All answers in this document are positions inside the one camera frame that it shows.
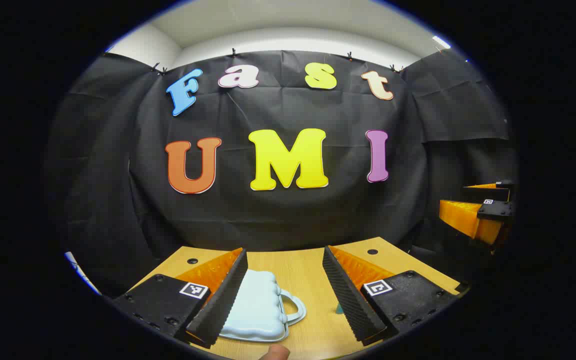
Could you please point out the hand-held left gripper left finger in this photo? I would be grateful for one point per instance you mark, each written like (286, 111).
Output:
(223, 300)

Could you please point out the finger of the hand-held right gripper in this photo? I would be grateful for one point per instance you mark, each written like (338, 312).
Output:
(495, 211)
(488, 194)

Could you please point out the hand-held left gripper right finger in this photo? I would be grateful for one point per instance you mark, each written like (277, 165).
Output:
(350, 305)

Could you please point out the blue-green skincare bottle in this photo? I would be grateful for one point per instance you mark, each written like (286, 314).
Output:
(340, 310)

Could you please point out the light blue suitcase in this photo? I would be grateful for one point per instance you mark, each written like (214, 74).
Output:
(258, 305)

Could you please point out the black backdrop cloth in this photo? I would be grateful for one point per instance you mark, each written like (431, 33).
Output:
(278, 220)

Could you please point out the ceiling light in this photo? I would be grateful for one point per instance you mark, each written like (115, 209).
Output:
(441, 42)

